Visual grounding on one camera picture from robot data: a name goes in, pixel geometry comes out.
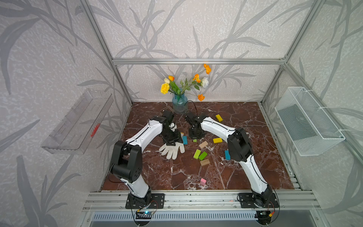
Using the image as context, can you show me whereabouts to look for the teal block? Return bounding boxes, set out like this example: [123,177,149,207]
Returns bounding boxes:
[225,150,231,160]
[182,136,188,145]

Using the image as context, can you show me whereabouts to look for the light wood block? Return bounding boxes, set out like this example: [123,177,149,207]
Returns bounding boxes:
[199,141,209,148]

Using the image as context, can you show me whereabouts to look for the large yellow block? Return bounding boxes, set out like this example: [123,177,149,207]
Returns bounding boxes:
[213,138,223,144]

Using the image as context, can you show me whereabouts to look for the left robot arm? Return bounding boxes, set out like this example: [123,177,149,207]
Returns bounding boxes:
[109,112,185,199]

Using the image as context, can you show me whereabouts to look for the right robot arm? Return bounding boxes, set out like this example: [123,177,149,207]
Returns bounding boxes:
[185,113,273,208]

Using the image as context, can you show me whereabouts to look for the white cotton glove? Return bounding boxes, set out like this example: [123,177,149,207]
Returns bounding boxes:
[159,142,185,160]

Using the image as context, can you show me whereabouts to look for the lime green block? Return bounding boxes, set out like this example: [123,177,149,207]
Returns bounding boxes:
[193,149,201,159]

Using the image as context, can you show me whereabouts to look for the dark green block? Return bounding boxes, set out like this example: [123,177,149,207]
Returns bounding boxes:
[198,151,208,161]

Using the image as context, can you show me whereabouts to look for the small yellow block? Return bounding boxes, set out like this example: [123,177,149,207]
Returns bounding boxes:
[216,114,223,122]

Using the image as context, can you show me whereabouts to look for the dark wood block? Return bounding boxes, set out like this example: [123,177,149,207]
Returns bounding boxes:
[200,159,210,166]

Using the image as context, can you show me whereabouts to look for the blue glass vase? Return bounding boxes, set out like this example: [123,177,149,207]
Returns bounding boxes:
[172,94,188,114]

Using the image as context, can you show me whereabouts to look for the artificial flowers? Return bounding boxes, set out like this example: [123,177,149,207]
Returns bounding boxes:
[160,74,209,96]

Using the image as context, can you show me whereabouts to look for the pink block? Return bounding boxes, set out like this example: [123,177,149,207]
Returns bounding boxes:
[200,178,206,186]

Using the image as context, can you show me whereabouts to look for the left circuit board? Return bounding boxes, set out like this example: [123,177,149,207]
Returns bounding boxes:
[135,210,157,221]

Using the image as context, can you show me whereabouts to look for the circuit board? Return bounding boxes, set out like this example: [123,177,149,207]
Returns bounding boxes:
[135,210,157,221]
[255,211,275,223]

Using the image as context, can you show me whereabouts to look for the clear plastic shelf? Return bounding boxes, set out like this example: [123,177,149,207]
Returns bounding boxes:
[41,89,114,155]

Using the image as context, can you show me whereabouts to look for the right circuit board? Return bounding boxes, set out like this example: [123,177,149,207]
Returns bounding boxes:
[255,211,275,223]

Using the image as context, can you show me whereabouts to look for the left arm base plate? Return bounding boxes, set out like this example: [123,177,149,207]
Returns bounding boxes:
[125,192,165,210]

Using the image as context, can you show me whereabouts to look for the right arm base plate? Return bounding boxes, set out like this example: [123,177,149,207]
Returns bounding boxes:
[237,193,280,209]

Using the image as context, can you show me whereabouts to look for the aluminium frame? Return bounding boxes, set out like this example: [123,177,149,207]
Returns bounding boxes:
[76,0,363,227]

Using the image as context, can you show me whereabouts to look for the white wire basket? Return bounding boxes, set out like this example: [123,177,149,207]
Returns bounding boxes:
[275,87,346,156]

